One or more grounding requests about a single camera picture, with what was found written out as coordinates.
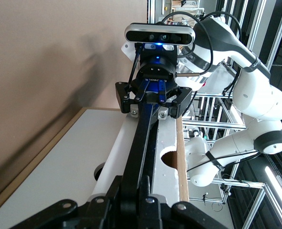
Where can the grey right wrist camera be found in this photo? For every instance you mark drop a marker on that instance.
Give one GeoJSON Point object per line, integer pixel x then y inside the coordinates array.
{"type": "Point", "coordinates": [159, 34]}

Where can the white light tube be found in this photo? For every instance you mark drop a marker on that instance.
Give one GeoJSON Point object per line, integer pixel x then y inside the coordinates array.
{"type": "Point", "coordinates": [276, 188]}

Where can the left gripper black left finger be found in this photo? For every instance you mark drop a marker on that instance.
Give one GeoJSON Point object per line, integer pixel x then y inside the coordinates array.
{"type": "Point", "coordinates": [128, 186]}

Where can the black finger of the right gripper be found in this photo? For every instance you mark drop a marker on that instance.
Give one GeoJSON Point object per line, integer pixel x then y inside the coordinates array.
{"type": "Point", "coordinates": [126, 100]}
{"type": "Point", "coordinates": [179, 102]}

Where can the aluminium frame rack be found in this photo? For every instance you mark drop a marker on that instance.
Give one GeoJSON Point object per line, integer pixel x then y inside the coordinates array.
{"type": "Point", "coordinates": [214, 124]}

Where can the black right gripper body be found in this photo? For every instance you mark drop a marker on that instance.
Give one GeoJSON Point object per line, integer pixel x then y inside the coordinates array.
{"type": "Point", "coordinates": [157, 64]}

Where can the wooden drawer cabinet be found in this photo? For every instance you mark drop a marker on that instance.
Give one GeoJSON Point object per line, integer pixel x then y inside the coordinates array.
{"type": "Point", "coordinates": [182, 167]}

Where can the brown table cover sheet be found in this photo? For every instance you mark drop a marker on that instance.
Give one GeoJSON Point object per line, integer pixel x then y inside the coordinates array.
{"type": "Point", "coordinates": [35, 59]}

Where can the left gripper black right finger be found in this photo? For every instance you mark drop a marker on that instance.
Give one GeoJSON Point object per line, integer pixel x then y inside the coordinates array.
{"type": "Point", "coordinates": [147, 167]}

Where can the white-fronted wooden drawer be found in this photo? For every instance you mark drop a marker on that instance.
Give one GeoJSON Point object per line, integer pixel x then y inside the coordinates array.
{"type": "Point", "coordinates": [165, 181]}

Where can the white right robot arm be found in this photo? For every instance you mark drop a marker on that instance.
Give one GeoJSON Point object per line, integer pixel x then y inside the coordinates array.
{"type": "Point", "coordinates": [257, 100]}

